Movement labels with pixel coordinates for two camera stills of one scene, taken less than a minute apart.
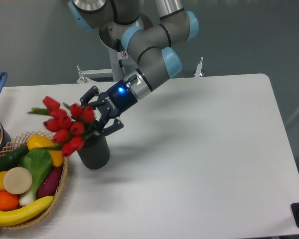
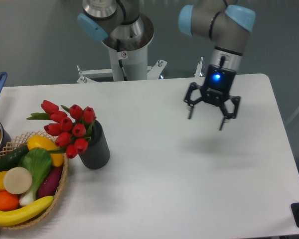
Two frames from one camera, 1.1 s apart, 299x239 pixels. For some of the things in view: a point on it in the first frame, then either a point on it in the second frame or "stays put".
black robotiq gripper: [113, 101] → [216, 90]
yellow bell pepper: [40, 141] stays put
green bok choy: [38, 161] stays put
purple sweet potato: [49, 186] stays put
